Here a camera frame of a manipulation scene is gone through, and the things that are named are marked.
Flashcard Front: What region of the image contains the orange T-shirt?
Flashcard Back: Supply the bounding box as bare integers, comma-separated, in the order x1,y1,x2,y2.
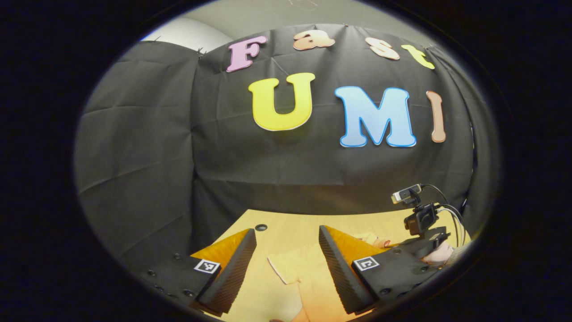
267,231,398,322

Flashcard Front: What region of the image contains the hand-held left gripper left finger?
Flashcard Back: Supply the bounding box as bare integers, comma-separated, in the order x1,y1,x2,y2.
136,228,258,318

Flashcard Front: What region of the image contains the black camera cable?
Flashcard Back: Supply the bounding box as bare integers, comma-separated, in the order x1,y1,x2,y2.
421,183,467,246

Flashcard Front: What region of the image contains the black backdrop cloth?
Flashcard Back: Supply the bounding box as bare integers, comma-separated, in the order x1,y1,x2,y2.
74,23,492,269

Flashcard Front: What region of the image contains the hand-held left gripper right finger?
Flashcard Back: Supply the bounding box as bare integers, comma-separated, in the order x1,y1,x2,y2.
318,225,443,316

